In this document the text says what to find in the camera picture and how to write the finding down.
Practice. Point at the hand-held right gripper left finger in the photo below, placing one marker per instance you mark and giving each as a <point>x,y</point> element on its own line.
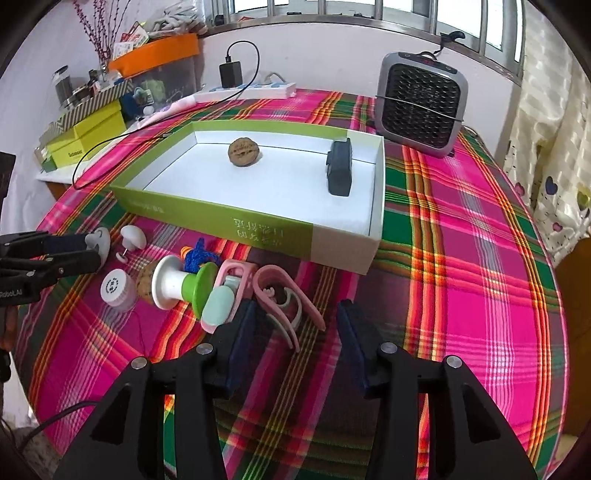
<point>242,344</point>

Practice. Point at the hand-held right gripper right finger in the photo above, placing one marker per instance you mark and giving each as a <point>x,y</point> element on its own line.
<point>353,344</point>

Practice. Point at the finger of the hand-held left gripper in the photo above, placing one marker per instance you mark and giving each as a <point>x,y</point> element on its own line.
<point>74,267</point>
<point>69,244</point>

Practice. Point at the white panda-shaped toy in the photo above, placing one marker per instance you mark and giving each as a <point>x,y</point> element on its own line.
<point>101,242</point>

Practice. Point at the small white lidded jar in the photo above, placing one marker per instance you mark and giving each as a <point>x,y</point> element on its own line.
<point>115,286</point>

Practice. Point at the pink clip with mint pad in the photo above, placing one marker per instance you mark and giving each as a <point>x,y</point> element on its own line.
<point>221,300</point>
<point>307,307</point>

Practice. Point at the white mushroom-shaped pin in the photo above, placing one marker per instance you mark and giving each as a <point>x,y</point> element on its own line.
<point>134,235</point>

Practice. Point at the brown walnut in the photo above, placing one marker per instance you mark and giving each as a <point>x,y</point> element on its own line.
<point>147,284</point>
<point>244,152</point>

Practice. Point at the white and green spool toy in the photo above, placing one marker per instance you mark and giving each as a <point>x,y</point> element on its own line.
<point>178,286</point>

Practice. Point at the green and white cardboard box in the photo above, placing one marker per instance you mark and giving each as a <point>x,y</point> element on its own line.
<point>277,198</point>

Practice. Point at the blue crocheted ornament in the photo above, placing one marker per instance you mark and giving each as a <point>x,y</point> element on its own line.
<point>198,258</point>

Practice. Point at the yellow-green cardboard box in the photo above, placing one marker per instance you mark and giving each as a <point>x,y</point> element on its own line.
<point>99,122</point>

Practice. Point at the plaid pink and green tablecloth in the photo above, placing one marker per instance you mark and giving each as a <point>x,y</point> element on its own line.
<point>461,277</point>

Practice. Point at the zigzag patterned box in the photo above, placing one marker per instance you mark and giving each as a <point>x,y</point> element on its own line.
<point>74,113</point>

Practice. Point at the glass jar with dark lid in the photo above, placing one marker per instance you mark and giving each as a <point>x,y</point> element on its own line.
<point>63,85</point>

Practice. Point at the pink toothpaste tube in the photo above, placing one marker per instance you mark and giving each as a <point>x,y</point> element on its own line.
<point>171,107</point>

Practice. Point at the black rectangular device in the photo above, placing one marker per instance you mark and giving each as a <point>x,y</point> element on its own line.
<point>339,170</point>

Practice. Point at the pile of colourful packets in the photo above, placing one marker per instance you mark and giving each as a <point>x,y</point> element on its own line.
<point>131,41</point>

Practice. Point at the clear container with orange lid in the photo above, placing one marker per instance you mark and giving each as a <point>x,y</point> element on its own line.
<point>157,50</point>

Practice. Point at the dried purple flower branches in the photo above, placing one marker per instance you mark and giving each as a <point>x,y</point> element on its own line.
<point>99,27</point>

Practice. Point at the wooden cabinet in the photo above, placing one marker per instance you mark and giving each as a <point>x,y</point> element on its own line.
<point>575,323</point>

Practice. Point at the black charger adapter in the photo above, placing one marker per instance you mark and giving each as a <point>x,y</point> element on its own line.
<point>231,74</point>

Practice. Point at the grey portable fan heater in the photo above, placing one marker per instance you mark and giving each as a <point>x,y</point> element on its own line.
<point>420,106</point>

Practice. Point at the white cloth bundle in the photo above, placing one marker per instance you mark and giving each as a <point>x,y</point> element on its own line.
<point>178,16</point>

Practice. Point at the white power strip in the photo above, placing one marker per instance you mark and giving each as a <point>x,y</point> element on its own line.
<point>272,90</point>

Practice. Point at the patterned cream curtain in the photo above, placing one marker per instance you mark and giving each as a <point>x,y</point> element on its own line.
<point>545,138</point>

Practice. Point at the metal window grille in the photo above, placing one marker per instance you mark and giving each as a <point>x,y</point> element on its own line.
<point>369,24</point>

